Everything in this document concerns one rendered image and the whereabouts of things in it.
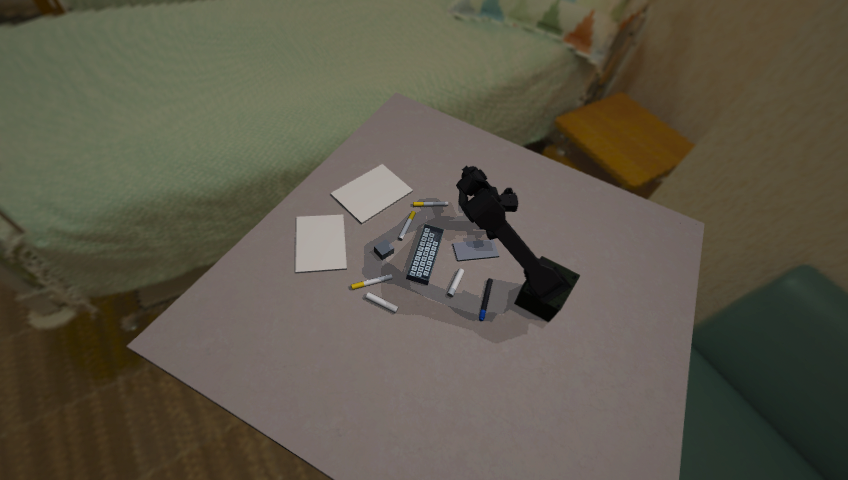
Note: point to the dark grey keyboard with keys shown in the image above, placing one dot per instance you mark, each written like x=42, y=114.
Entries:
x=425, y=254

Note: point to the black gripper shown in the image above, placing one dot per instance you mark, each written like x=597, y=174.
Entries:
x=490, y=234

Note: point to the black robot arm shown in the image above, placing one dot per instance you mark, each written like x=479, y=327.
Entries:
x=487, y=209

